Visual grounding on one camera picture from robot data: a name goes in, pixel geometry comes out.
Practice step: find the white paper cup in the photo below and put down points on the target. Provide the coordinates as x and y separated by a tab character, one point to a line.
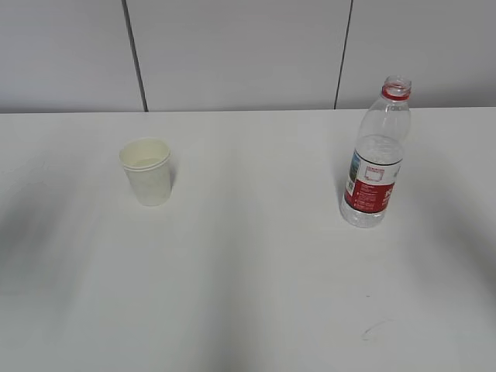
146	163

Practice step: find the clear water bottle red label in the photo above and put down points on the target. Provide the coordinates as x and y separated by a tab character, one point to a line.
377	155

